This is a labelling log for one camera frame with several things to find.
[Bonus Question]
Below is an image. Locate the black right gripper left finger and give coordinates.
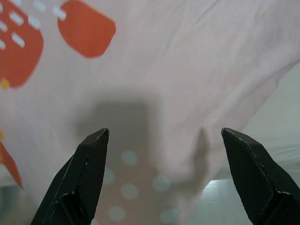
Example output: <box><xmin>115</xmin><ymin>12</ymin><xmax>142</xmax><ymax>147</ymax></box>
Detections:
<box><xmin>30</xmin><ymin>127</ymin><xmax>110</xmax><ymax>225</ymax></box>

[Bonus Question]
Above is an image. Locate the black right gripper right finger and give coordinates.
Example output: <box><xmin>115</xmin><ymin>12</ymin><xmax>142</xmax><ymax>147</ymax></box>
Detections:
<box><xmin>221</xmin><ymin>127</ymin><xmax>300</xmax><ymax>225</ymax></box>

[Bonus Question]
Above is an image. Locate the pink pillow with orange print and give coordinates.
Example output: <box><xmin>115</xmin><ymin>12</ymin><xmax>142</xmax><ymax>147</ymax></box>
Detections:
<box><xmin>0</xmin><ymin>0</ymin><xmax>300</xmax><ymax>225</ymax></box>

